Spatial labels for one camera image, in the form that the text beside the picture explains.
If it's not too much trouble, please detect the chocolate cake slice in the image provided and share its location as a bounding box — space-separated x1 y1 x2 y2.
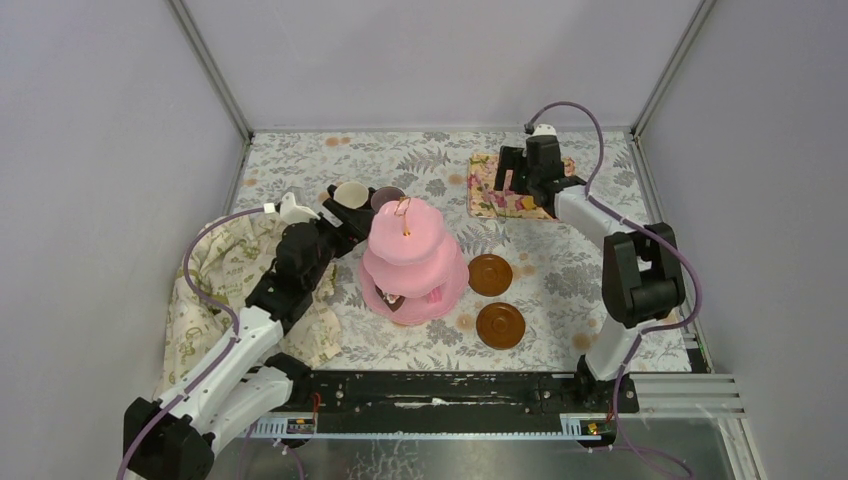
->
375 286 406 313

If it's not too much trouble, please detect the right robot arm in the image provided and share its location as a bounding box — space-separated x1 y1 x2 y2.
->
494 134 686 412

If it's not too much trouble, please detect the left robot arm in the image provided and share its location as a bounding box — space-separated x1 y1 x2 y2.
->
116 193 375 479

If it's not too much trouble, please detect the floral yellow tray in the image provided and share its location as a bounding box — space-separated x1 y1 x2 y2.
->
467 153 552 221

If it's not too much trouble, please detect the black mug white inside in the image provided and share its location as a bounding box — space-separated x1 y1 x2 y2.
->
328 181 371 210

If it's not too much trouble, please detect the dark purple cup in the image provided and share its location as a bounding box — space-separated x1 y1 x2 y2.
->
370 186 405 212

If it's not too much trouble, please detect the pink three-tier cake stand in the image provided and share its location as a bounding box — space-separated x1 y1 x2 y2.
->
358 197 469 326

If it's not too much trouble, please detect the brown wooden saucer far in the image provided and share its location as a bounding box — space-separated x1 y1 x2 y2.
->
468 254 513 297

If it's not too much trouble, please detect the brown wooden saucer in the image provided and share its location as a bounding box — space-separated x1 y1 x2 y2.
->
468 254 513 297
475 302 526 350

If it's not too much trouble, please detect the brown wooden saucer near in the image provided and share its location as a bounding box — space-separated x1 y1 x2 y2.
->
475 302 526 350

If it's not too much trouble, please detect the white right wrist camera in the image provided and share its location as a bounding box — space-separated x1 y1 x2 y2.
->
530 124 557 137

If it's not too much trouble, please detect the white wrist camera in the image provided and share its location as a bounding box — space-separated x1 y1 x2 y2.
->
278 191 320 225
530 124 557 137

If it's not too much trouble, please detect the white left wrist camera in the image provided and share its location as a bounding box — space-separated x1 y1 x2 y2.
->
278 191 320 225

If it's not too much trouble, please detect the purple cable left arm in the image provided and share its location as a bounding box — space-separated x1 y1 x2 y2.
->
117 206 276 480

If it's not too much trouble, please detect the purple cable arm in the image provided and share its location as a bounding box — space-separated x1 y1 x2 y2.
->
523 101 704 478
117 206 276 480

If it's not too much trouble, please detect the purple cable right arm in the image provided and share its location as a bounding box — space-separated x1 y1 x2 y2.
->
523 101 704 478

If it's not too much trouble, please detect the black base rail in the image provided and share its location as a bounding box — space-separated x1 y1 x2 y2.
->
264 354 640 444

